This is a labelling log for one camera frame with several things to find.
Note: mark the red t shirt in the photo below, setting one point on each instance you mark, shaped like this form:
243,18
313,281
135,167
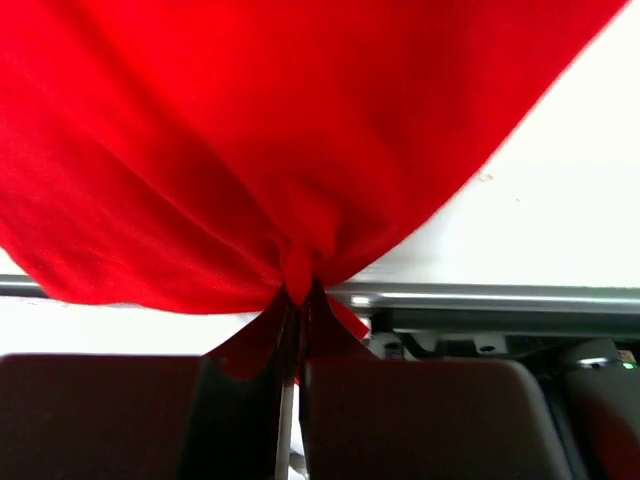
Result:
198,156

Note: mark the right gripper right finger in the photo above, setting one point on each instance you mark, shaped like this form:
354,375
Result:
363,417

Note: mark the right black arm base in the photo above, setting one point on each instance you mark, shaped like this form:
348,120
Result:
584,353

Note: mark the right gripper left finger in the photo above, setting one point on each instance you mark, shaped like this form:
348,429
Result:
222,415

